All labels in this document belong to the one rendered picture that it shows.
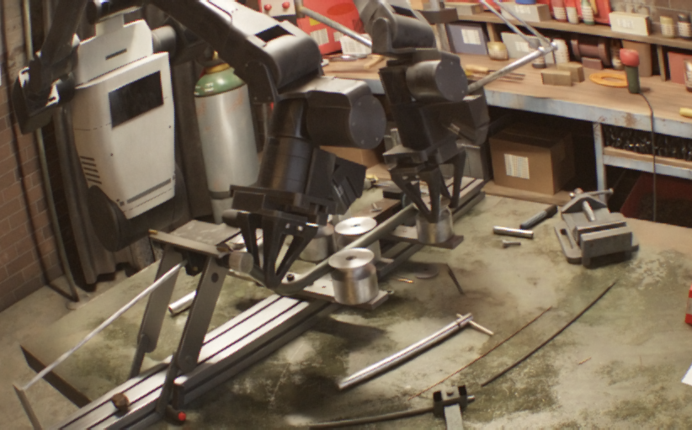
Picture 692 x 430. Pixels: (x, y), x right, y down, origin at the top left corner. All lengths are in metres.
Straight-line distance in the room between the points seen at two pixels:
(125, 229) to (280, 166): 0.76
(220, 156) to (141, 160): 1.35
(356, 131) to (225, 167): 2.11
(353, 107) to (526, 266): 0.38
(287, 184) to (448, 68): 0.25
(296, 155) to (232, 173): 2.06
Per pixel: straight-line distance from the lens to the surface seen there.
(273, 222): 0.83
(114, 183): 1.54
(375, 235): 0.99
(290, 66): 0.83
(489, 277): 1.04
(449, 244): 1.04
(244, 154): 2.90
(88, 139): 1.53
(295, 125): 0.85
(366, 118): 0.81
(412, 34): 1.00
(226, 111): 2.84
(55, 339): 1.10
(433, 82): 0.93
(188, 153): 3.85
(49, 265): 3.82
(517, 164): 2.48
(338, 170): 0.90
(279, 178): 0.85
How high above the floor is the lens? 1.35
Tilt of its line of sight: 21 degrees down
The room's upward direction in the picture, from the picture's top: 10 degrees counter-clockwise
